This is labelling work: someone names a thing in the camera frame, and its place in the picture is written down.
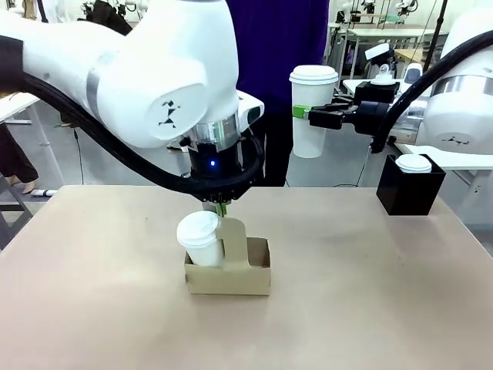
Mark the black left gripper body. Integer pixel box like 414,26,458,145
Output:
188,139,247,179

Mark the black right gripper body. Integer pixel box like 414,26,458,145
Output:
348,99,390,135

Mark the large white paper cup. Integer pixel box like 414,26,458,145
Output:
291,79,335,159

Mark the large white cup lid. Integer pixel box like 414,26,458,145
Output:
288,64,340,84

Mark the small white paper cup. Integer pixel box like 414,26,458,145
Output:
185,237,226,267

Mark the brown cardboard cup carrier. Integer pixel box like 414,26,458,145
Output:
183,217,273,297

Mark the long white background desk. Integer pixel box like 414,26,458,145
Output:
338,25,454,80

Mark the black square box holder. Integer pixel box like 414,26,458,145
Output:
376,153,447,217

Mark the white side table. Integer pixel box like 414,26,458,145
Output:
394,142,493,240

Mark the black tripod pole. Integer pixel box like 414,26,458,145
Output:
428,0,451,69

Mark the black jacket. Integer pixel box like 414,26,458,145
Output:
86,0,134,38

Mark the bystander in dark trousers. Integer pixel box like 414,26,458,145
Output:
0,123,39,196

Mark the white desk with legs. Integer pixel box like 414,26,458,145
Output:
0,92,66,190

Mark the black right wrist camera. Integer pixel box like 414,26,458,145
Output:
353,75,401,104

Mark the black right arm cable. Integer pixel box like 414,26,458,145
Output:
369,30,493,155

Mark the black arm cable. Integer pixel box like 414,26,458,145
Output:
0,34,267,204
369,30,493,155

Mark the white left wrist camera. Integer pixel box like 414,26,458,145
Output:
235,90,266,128

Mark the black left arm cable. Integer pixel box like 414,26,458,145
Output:
0,34,267,204

